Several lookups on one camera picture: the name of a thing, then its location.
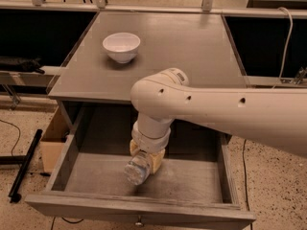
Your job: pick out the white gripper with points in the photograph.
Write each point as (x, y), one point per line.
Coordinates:
(150, 143)

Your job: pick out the blue white plastic bottle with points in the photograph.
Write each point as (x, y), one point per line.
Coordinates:
(139, 168)

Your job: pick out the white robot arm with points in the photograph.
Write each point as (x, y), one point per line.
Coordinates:
(273, 117)

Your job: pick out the open grey top drawer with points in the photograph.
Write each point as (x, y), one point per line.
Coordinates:
(193, 188)

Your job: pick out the metal drawer knob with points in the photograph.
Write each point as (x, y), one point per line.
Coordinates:
(139, 222)

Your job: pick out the grey wooden cabinet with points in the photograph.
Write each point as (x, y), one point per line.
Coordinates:
(195, 43)

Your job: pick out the cardboard box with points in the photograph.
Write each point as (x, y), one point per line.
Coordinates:
(52, 141)

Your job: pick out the white ceramic bowl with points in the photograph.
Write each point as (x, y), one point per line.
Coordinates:
(122, 47)

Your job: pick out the black metal stand base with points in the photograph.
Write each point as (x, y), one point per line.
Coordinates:
(23, 161)

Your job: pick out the black cloth on rail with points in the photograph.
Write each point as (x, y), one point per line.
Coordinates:
(20, 64)

